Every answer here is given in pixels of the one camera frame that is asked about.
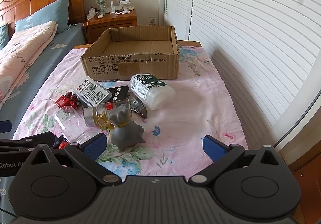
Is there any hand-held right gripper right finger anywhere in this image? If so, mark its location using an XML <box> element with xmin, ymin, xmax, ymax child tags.
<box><xmin>188</xmin><ymin>135</ymin><xmax>280</xmax><ymax>186</ymax></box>

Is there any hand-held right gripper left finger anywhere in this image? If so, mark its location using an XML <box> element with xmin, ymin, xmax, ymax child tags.
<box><xmin>30</xmin><ymin>132</ymin><xmax>126</xmax><ymax>187</ymax></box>

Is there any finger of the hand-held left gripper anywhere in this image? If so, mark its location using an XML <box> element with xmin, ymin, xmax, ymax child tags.
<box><xmin>0</xmin><ymin>132</ymin><xmax>57</xmax><ymax>156</ymax></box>
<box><xmin>0</xmin><ymin>120</ymin><xmax>13</xmax><ymax>135</ymax></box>

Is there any grey toy figure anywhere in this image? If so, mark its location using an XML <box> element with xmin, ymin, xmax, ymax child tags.
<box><xmin>107</xmin><ymin>104</ymin><xmax>146</xmax><ymax>152</ymax></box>

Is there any clear bottle of yellow capsules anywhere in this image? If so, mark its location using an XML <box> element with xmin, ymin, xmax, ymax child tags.
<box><xmin>83</xmin><ymin>100</ymin><xmax>132</xmax><ymax>130</ymax></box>

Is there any clear plastic jar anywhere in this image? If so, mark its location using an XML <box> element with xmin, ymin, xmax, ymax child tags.
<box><xmin>53</xmin><ymin>105</ymin><xmax>97</xmax><ymax>144</ymax></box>

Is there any red toy train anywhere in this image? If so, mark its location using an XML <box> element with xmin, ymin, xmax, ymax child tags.
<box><xmin>55</xmin><ymin>91</ymin><xmax>81</xmax><ymax>111</ymax></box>

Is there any white plastic bottle green label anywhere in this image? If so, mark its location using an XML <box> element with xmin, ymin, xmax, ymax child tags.
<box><xmin>129</xmin><ymin>74</ymin><xmax>175</xmax><ymax>110</ymax></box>

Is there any brown cardboard box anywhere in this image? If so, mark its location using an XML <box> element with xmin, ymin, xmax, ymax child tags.
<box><xmin>80</xmin><ymin>26</ymin><xmax>180</xmax><ymax>82</ymax></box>

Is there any clear plastic case with label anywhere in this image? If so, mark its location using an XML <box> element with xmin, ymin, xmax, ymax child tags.
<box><xmin>75</xmin><ymin>76</ymin><xmax>113</xmax><ymax>108</ymax></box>

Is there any black remote control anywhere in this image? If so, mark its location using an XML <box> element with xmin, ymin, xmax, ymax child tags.
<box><xmin>110</xmin><ymin>85</ymin><xmax>129</xmax><ymax>101</ymax></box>

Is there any pink quilt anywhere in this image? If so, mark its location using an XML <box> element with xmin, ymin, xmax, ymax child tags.
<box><xmin>0</xmin><ymin>20</ymin><xmax>57</xmax><ymax>109</ymax></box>

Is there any wooden bed with bedding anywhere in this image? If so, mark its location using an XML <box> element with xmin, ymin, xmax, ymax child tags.
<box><xmin>0</xmin><ymin>23</ymin><xmax>87</xmax><ymax>214</ymax></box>

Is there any small blue pillow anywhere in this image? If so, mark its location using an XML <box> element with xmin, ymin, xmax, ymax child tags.
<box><xmin>0</xmin><ymin>23</ymin><xmax>8</xmax><ymax>50</ymax></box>

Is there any large blue pillow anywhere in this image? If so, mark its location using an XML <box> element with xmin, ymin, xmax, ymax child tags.
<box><xmin>14</xmin><ymin>0</ymin><xmax>71</xmax><ymax>35</ymax></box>

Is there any wooden nightstand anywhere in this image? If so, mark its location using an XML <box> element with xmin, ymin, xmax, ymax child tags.
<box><xmin>83</xmin><ymin>8</ymin><xmax>138</xmax><ymax>44</ymax></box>

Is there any white louvred wardrobe door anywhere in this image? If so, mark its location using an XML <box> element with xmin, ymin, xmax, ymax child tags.
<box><xmin>189</xmin><ymin>0</ymin><xmax>321</xmax><ymax>150</ymax></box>
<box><xmin>166</xmin><ymin>0</ymin><xmax>195</xmax><ymax>41</ymax></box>

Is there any small green desk fan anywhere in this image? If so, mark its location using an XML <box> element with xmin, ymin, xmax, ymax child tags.
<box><xmin>97</xmin><ymin>0</ymin><xmax>106</xmax><ymax>17</ymax></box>

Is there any white phone stand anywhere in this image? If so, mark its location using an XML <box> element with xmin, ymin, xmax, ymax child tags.
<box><xmin>117</xmin><ymin>0</ymin><xmax>132</xmax><ymax>15</ymax></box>

